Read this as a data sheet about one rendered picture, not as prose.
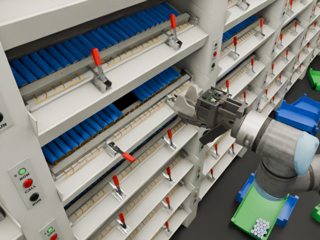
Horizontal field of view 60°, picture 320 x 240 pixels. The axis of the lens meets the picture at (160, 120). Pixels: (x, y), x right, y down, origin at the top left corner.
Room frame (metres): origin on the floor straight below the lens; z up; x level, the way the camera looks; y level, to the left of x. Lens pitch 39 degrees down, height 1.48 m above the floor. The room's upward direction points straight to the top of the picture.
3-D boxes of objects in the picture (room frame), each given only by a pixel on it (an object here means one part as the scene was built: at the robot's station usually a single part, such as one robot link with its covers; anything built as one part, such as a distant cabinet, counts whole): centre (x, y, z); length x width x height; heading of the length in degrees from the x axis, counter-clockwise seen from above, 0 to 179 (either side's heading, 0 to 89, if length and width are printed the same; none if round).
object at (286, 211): (1.01, -0.65, 0.04); 0.30 x 0.20 x 0.08; 51
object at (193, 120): (0.57, -0.09, 1.03); 0.09 x 0.05 x 0.02; 61
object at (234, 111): (0.55, -0.15, 1.05); 0.12 x 0.08 x 0.09; 53
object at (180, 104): (0.60, -0.05, 1.05); 0.09 x 0.03 x 0.06; 61
